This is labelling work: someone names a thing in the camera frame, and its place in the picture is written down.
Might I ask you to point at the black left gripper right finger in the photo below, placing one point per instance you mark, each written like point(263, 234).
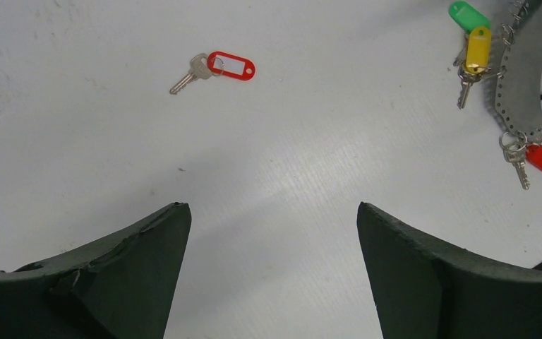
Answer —
point(425, 287)

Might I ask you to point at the silver key under yellow tag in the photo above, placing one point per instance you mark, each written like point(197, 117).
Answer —
point(466, 79)

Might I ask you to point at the silver key with red tag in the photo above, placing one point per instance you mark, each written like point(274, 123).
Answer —
point(218, 63)

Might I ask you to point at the yellow key tag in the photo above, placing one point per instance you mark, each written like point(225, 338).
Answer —
point(478, 50)

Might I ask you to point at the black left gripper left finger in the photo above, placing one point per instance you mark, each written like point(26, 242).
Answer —
point(119, 286)

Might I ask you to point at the silver key beside red tag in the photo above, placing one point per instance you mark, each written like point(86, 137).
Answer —
point(514, 147)

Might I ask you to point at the green key tag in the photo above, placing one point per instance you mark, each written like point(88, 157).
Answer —
point(467, 17)

